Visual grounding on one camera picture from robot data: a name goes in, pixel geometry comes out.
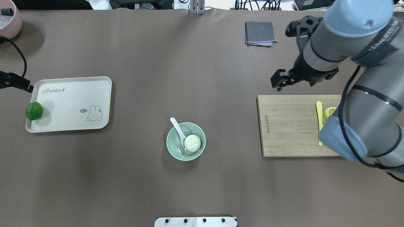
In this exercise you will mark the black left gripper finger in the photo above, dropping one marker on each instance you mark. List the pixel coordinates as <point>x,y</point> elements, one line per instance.
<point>13,80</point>

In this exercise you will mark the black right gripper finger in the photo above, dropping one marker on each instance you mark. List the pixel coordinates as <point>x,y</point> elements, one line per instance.
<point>279,82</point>
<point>283,74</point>

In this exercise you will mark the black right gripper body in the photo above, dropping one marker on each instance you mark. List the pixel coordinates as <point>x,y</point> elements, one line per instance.
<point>305,73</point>

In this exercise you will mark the white steamed bun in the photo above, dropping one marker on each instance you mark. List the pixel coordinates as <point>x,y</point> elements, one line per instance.
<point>192,143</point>

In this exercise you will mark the white ceramic spoon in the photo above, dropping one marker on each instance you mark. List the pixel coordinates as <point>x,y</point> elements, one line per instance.
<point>181,134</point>

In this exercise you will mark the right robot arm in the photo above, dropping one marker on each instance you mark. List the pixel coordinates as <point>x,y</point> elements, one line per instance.
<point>363,127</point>

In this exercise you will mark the pink bowl with ice cubes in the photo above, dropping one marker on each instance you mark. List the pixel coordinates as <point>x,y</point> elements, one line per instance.
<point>11,26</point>

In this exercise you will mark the metal tube in pink bowl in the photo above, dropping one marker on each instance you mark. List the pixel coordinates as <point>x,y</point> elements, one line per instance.
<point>7,12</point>

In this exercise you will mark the mint green bowl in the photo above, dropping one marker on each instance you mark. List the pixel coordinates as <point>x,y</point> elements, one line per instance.
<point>173,142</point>

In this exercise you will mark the yellow plastic knife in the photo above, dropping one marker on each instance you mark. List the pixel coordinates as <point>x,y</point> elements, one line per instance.
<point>319,115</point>

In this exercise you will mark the green lime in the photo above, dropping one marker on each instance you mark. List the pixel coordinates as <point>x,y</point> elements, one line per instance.
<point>34,111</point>

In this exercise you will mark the folded grey cloth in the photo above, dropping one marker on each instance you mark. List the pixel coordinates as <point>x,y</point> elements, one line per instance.
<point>260,33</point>

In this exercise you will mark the wooden cutting board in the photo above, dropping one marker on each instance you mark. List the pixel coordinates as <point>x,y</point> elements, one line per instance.
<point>289,125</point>

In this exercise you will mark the lemon slice near knife tip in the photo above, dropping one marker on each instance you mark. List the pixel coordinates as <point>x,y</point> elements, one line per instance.
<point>329,111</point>

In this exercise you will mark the white rabbit tray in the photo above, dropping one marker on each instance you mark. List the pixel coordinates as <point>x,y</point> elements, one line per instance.
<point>72,104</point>

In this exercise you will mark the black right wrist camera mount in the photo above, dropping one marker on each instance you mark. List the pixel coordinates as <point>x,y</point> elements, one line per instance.
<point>302,30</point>

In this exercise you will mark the aluminium frame post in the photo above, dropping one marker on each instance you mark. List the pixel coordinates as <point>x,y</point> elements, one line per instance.
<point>197,7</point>

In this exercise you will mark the white camera mast base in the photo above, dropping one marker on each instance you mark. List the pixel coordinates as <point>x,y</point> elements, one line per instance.
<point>196,222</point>

